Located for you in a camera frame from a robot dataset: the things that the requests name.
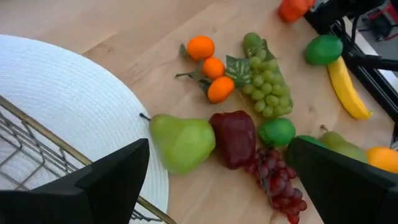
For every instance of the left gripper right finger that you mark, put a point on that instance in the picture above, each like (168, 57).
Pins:
(348, 193)

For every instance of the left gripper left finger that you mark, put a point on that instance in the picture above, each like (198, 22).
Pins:
(118, 180)

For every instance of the yellow-orange mango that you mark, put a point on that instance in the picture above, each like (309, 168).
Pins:
(384, 158)

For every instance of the speckled yellow-green pear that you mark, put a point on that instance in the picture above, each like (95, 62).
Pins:
(339, 143)

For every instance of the bright green pear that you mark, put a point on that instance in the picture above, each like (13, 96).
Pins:
(183, 143)

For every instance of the yellow banana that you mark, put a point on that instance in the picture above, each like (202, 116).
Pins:
(345, 90)

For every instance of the dark red bell pepper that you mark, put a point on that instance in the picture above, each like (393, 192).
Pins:
(234, 138)

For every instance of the bright green mango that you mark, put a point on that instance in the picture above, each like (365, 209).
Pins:
(323, 49)

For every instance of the orange bell pepper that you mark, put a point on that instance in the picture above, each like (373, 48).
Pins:
(293, 9)

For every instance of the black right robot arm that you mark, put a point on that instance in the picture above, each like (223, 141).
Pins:
(326, 15)

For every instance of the red grape bunch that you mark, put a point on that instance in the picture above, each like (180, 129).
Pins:
(276, 183)

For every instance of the white plate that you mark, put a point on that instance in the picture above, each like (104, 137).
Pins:
(62, 87)

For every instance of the green grape bunch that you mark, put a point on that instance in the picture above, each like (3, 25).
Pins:
(269, 90)

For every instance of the tangerine sprig with leaves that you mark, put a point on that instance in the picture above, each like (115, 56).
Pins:
(200, 48)

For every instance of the black aluminium table frame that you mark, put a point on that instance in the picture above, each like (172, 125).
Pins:
(373, 62)

